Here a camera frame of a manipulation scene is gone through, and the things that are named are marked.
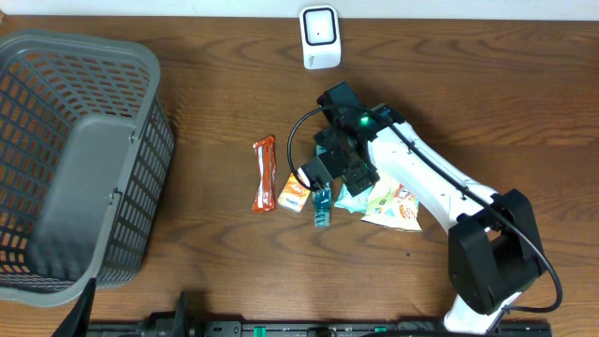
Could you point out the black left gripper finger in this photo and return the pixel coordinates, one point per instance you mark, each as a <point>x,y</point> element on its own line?
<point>77,321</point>
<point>180,328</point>

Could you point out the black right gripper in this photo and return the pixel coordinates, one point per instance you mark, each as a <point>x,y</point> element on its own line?
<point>358,179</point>

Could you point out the teal mouthwash bottle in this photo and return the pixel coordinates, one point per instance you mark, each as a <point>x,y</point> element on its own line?
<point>322,200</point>

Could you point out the green flushable wipes pack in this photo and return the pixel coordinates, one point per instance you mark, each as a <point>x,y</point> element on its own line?
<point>352,204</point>

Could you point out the small orange box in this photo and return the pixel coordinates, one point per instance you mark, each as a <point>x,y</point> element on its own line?
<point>293,196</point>

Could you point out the red snack bar wrapper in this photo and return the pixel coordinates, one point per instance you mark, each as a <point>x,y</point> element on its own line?
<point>265,155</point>

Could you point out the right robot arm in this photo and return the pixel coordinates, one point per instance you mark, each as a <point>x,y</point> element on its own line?
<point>494,247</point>

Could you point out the white barcode scanner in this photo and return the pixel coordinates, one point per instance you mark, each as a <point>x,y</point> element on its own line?
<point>320,37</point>

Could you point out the grey plastic shopping basket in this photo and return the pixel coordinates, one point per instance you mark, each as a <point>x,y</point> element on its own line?
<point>85,152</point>

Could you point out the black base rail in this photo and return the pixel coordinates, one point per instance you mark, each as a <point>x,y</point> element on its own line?
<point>165,327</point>

